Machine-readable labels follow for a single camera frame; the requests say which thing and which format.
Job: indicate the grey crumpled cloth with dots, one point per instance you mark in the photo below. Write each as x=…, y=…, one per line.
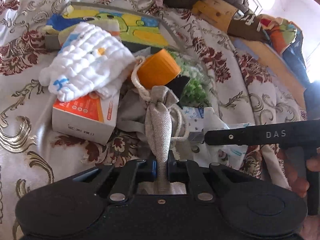
x=131, y=114

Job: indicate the orange and white carton box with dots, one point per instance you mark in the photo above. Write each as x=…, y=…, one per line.
x=89, y=117

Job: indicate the blue yellow sponge cloth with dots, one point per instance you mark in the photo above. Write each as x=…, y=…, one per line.
x=57, y=23

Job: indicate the brown pillow with white letters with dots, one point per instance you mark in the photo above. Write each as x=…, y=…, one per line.
x=246, y=26

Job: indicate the grey linen drawstring pouch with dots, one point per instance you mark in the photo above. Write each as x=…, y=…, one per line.
x=164, y=124

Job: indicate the white quilted baby cloth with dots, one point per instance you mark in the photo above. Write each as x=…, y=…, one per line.
x=91, y=60

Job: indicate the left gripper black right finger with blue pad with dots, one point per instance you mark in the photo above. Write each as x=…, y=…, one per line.
x=204, y=184

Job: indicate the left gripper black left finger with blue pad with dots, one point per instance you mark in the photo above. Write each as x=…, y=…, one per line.
x=119, y=184

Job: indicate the grey tray with colourful liner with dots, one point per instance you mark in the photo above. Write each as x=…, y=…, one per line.
x=135, y=30

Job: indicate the green crochet cloth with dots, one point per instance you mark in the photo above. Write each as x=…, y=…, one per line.
x=194, y=93

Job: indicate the floral satin bedspread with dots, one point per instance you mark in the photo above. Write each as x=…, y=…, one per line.
x=32, y=155

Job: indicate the white patterned tissue pack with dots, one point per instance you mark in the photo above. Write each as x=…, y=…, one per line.
x=202, y=120

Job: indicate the orange plastic cup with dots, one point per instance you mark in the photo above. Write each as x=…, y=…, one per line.
x=158, y=70

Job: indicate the colourful cartoon blanket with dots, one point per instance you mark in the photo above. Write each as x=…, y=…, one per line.
x=287, y=39

